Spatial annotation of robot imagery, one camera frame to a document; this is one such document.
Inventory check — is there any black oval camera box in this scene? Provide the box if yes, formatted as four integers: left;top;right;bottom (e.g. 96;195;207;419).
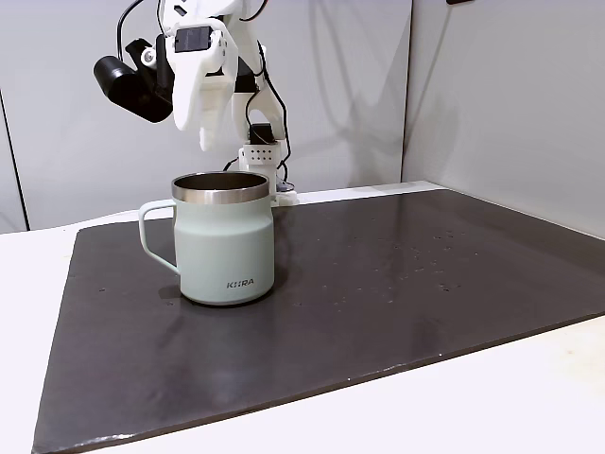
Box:
92;55;174;125

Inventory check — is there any pale green steel mug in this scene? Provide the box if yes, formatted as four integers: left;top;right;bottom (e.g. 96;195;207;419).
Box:
138;170;276;307

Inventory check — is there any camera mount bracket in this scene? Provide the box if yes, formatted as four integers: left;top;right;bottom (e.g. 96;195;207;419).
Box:
125;36;174;103

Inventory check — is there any black camera cable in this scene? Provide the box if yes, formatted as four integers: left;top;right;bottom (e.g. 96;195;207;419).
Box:
115;0;294;190

